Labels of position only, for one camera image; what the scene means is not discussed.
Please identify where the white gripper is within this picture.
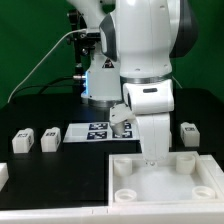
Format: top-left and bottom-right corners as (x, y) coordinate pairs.
(123, 79), (174, 161)

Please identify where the white square tabletop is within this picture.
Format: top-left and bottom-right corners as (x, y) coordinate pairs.
(108, 151), (224, 207)

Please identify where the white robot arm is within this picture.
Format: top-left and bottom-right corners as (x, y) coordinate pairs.
(67, 0), (197, 161)

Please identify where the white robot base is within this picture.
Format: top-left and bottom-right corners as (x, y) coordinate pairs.
(81, 49), (122, 108)

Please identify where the white sheet with tags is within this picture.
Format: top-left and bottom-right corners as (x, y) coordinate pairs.
(63, 122), (139, 143)

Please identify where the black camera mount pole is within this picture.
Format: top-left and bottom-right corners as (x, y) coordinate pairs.
(67, 9), (89, 77)

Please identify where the black cable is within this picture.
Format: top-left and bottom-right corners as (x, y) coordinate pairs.
(11, 77), (84, 100)

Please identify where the white cable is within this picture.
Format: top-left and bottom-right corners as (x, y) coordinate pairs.
(7, 28), (88, 104)

